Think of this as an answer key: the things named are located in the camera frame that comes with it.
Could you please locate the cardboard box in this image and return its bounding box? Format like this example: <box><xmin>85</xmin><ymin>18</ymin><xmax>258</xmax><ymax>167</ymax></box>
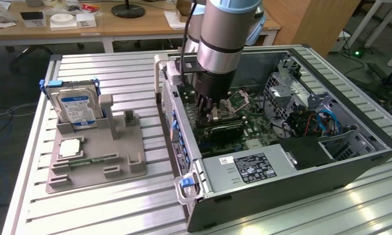
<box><xmin>176</xmin><ymin>0</ymin><xmax>200</xmax><ymax>17</ymax></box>

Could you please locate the hard disk blue label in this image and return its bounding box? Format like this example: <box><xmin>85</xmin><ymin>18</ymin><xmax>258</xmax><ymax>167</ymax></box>
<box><xmin>48</xmin><ymin>87</ymin><xmax>99</xmax><ymax>130</ymax></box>

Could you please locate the green graphics card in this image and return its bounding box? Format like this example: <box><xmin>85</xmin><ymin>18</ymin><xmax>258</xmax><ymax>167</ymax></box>
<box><xmin>200</xmin><ymin>121</ymin><xmax>246</xmax><ymax>142</ymax></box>

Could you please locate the white round dish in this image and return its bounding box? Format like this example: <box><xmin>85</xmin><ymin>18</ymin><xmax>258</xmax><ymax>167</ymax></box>
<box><xmin>49</xmin><ymin>13</ymin><xmax>79</xmax><ymax>31</ymax></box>

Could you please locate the wooden cabinet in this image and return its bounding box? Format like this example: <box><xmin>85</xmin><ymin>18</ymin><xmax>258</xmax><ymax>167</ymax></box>
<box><xmin>274</xmin><ymin>0</ymin><xmax>362</xmax><ymax>56</ymax></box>

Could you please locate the white box black lid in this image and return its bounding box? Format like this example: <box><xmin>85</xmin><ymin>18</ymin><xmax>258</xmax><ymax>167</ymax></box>
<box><xmin>20</xmin><ymin>11</ymin><xmax>49</xmax><ymax>28</ymax></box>

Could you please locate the camera cable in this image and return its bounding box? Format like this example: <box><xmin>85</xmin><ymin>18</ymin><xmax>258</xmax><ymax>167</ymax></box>
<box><xmin>179</xmin><ymin>0</ymin><xmax>198</xmax><ymax>86</ymax></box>

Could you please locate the metal socket cover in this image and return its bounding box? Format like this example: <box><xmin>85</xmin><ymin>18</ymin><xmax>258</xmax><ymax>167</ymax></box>
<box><xmin>228</xmin><ymin>90</ymin><xmax>252</xmax><ymax>113</ymax></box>

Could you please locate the red disk wire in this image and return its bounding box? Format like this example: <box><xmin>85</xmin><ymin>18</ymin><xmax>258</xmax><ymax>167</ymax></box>
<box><xmin>307</xmin><ymin>113</ymin><xmax>316</xmax><ymax>134</ymax></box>

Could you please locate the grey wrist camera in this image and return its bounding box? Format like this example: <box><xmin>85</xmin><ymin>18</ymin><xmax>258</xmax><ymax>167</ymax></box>
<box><xmin>166</xmin><ymin>58</ymin><xmax>203</xmax><ymax>87</ymax></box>

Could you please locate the black floor stand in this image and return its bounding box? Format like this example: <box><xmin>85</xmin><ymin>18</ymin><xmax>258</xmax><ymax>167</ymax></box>
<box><xmin>366</xmin><ymin>62</ymin><xmax>392</xmax><ymax>111</ymax></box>

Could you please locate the CPU socket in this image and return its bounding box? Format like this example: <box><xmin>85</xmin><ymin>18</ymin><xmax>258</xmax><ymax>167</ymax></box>
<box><xmin>215</xmin><ymin>101</ymin><xmax>238</xmax><ymax>121</ymax></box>

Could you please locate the wooden desk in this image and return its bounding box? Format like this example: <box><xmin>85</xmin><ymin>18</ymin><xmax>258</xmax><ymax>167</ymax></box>
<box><xmin>0</xmin><ymin>0</ymin><xmax>282</xmax><ymax>47</ymax></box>

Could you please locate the silver CPU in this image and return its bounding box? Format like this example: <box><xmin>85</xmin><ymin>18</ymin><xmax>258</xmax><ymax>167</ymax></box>
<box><xmin>59</xmin><ymin>140</ymin><xmax>81</xmax><ymax>157</ymax></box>

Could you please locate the small white box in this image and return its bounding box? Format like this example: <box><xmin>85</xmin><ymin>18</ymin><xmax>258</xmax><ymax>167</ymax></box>
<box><xmin>76</xmin><ymin>13</ymin><xmax>96</xmax><ymax>29</ymax></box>

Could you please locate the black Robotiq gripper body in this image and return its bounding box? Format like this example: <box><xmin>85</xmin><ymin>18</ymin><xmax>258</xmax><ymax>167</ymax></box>
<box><xmin>192</xmin><ymin>70</ymin><xmax>236</xmax><ymax>103</ymax></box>

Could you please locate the white box red button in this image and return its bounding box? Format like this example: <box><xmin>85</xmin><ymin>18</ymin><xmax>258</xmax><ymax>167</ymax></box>
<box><xmin>332</xmin><ymin>30</ymin><xmax>351</xmax><ymax>53</ymax></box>

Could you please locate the open black PC case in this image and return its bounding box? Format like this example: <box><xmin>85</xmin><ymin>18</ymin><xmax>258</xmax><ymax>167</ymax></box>
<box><xmin>154</xmin><ymin>47</ymin><xmax>392</xmax><ymax>233</ymax></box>

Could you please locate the metal drive bracket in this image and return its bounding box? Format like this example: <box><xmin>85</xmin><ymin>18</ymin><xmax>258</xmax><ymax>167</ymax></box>
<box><xmin>319</xmin><ymin>126</ymin><xmax>379</xmax><ymax>161</ymax></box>

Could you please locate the blue disk caddy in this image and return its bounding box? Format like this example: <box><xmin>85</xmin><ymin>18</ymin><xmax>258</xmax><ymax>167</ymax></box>
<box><xmin>37</xmin><ymin>77</ymin><xmax>101</xmax><ymax>103</ymax></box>

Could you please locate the blue disk wire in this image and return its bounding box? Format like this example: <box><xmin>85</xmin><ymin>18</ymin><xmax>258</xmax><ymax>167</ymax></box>
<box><xmin>315</xmin><ymin>110</ymin><xmax>343</xmax><ymax>135</ymax></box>

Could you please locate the grey power supply unit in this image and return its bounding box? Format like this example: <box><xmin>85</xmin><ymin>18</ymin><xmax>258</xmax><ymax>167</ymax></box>
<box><xmin>196</xmin><ymin>144</ymin><xmax>298</xmax><ymax>193</ymax></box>

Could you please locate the perforated metal disk bay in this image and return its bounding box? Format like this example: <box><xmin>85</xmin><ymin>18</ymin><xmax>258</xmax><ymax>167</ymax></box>
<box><xmin>264</xmin><ymin>70</ymin><xmax>318</xmax><ymax>123</ymax></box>

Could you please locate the silver chipset heatsink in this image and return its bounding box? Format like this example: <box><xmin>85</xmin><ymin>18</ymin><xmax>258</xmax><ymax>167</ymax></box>
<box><xmin>247</xmin><ymin>139</ymin><xmax>266</xmax><ymax>149</ymax></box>

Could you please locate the black chair base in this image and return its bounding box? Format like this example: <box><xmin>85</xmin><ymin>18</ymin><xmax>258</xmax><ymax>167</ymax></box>
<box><xmin>5</xmin><ymin>45</ymin><xmax>56</xmax><ymax>72</ymax></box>

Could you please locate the grey parts rack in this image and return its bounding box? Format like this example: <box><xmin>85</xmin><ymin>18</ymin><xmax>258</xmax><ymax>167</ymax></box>
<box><xmin>44</xmin><ymin>94</ymin><xmax>148</xmax><ymax>194</ymax></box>

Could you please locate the black lamp base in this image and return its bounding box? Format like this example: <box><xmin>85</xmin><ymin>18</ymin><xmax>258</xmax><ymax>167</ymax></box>
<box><xmin>111</xmin><ymin>0</ymin><xmax>147</xmax><ymax>19</ymax></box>

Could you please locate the green motherboard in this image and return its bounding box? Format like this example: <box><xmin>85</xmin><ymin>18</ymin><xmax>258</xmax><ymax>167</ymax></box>
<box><xmin>179</xmin><ymin>88</ymin><xmax>282</xmax><ymax>159</ymax></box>

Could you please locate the white paper stack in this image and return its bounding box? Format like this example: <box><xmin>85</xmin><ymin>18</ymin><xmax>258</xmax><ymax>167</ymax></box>
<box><xmin>164</xmin><ymin>11</ymin><xmax>190</xmax><ymax>30</ymax></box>

